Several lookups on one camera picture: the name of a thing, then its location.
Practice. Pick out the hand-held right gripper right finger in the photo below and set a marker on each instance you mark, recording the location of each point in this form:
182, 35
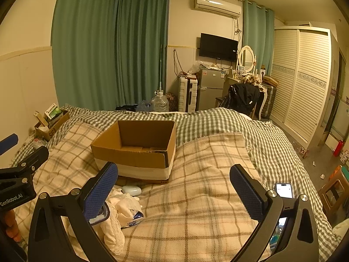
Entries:
242, 191

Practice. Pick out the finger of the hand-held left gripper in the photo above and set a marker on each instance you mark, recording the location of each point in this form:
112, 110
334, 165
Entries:
8, 143
30, 161

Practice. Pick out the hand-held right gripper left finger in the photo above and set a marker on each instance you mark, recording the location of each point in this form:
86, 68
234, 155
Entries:
102, 191

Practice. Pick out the white earbuds case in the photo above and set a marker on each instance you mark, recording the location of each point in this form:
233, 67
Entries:
131, 190

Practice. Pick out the blue white patterned pouch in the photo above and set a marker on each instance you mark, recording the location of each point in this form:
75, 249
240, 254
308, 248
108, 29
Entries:
133, 219

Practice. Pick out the brown cardboard box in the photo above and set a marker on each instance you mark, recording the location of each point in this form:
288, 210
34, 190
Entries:
136, 152

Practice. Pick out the person's left hand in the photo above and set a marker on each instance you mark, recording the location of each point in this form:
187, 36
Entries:
12, 223

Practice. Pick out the small printed cardboard box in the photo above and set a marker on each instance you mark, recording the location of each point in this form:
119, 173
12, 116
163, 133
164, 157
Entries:
51, 131

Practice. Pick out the smartphone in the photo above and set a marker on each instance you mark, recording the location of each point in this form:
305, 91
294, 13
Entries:
284, 190

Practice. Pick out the beige plaid blanket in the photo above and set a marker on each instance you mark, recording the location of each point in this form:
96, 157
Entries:
196, 191

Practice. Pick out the green checked duvet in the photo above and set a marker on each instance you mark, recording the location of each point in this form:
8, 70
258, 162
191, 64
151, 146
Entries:
267, 147

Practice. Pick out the green white carton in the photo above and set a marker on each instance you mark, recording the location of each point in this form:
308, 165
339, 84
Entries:
53, 111

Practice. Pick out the black bag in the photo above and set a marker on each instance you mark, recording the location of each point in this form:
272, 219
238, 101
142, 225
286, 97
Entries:
125, 107

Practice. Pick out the wooden stool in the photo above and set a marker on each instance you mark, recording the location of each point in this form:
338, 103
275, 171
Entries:
331, 191

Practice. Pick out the blue plastic bag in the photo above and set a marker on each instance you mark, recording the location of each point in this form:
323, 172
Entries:
143, 106

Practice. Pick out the brown suitcase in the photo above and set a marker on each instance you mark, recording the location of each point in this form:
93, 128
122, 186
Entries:
270, 99

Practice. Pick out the red fire extinguisher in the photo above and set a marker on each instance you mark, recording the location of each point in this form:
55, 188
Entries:
338, 147

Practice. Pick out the large clear water jug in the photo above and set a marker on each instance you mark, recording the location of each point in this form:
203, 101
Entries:
159, 102

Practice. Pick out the silver refrigerator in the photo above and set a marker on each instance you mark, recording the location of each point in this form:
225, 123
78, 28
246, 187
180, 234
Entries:
211, 90

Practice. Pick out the white dressing table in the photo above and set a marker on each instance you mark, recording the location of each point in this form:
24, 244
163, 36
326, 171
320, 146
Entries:
231, 80

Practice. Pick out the white suitcase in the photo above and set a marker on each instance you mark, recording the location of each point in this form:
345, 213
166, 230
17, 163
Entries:
187, 94

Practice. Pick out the blond wig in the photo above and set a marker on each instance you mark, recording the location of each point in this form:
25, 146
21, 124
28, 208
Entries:
250, 79

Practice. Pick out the dark patterned bag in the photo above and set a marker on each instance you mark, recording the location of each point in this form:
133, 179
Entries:
172, 101

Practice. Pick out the white louvred wardrobe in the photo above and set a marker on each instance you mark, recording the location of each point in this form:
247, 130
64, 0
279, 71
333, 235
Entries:
302, 82

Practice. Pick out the wide green curtain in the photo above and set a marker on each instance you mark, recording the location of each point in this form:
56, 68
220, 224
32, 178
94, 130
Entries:
90, 46

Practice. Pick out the clear plastic bag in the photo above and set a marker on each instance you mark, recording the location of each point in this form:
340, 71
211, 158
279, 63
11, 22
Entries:
195, 67

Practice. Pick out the oval vanity mirror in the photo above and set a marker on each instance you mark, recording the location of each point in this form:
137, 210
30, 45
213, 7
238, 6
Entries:
246, 56

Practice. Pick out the grey mop pole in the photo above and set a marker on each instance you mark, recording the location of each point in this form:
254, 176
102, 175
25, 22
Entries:
161, 68

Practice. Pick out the narrow green curtain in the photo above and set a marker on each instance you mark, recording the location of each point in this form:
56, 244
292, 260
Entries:
256, 38

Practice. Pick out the white air conditioner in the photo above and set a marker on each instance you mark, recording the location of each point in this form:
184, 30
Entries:
218, 5

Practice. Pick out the black wall television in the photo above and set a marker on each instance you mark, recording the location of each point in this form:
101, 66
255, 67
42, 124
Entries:
218, 47

